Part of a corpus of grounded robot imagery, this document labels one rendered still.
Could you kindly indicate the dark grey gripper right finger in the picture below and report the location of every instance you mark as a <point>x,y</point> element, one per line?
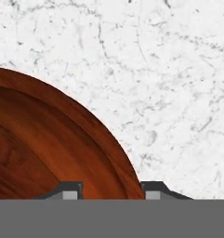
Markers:
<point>153,187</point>

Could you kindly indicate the large brown wooden bowl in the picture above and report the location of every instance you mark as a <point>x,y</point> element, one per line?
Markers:
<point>45,139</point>

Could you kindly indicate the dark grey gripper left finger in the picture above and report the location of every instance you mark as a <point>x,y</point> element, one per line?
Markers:
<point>70,187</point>

